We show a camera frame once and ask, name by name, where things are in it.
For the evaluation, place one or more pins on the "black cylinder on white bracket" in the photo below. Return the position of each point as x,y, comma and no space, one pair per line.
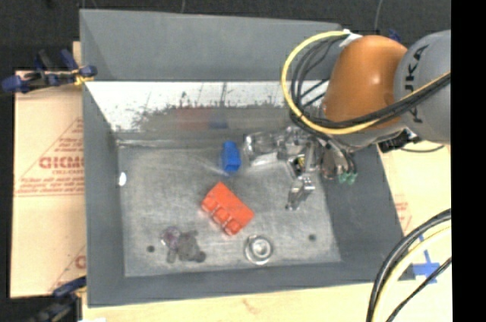
396,143

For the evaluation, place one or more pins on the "grey metal bin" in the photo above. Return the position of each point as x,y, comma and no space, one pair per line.
182,47

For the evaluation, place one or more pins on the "grey and purple toy animal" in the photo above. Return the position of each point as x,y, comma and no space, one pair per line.
184,245

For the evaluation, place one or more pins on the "blue toy block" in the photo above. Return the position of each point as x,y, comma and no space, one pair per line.
230,157

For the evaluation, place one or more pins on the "brown cardboard board, red print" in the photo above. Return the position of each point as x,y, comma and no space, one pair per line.
45,130

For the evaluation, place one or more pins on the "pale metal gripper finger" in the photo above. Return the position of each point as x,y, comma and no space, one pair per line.
300,193
266,146

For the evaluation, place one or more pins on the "orange-red toy block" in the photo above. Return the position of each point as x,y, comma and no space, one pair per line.
227,208

